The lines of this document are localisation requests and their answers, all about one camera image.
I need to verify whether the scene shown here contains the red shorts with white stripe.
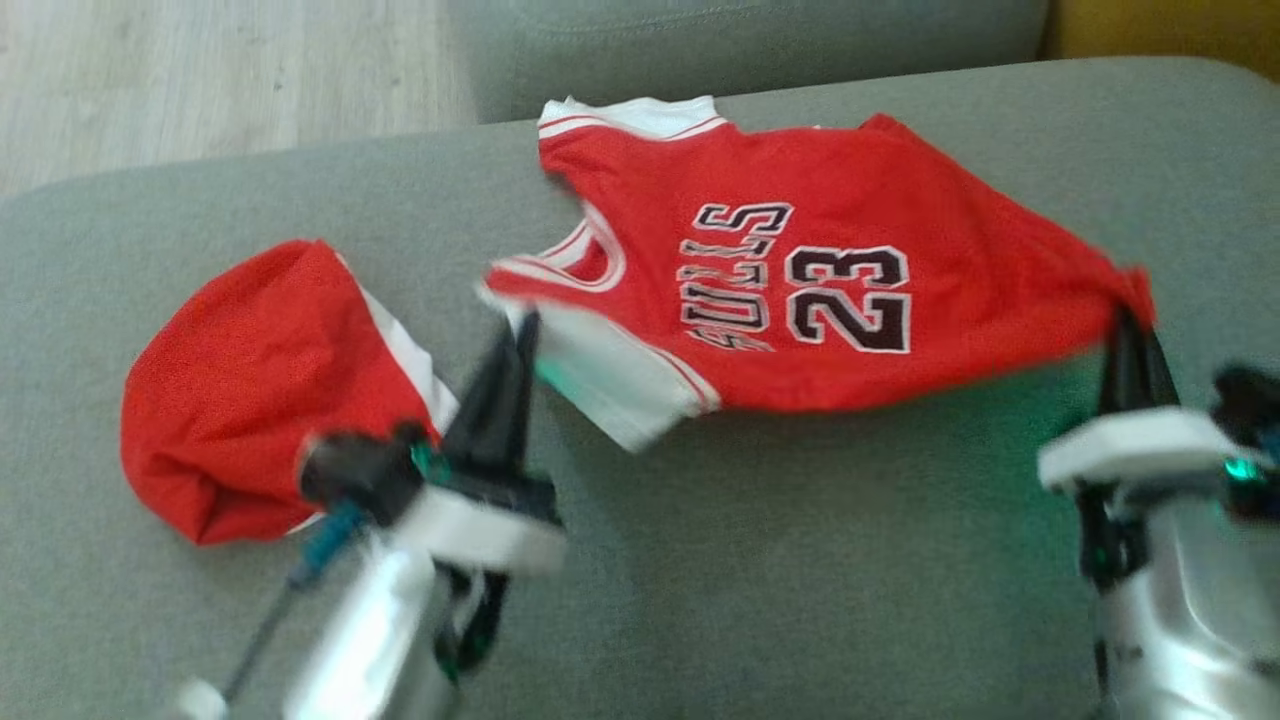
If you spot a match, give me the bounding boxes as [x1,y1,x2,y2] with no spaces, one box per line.
[120,238,461,546]

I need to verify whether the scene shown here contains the red Bulls basketball jersey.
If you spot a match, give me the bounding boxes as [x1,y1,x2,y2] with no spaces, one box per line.
[478,95,1156,453]

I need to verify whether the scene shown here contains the yellow sofa back cushion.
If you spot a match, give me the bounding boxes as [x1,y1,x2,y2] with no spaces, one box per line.
[1040,0,1280,86]

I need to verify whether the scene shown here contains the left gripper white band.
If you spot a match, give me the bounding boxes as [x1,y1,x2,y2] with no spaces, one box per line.
[400,312,566,576]

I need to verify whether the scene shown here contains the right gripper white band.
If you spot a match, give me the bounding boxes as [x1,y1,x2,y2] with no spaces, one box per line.
[1038,308,1271,493]

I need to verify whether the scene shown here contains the grey sofa seat cushion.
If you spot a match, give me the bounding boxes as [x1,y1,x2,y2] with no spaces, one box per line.
[450,0,1051,126]

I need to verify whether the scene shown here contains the large grey sofa chaise cushion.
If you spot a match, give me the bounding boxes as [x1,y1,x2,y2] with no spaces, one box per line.
[0,55,1280,720]

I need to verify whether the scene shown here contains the left arm cable teal connector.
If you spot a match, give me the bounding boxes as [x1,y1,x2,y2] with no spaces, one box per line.
[222,500,369,706]

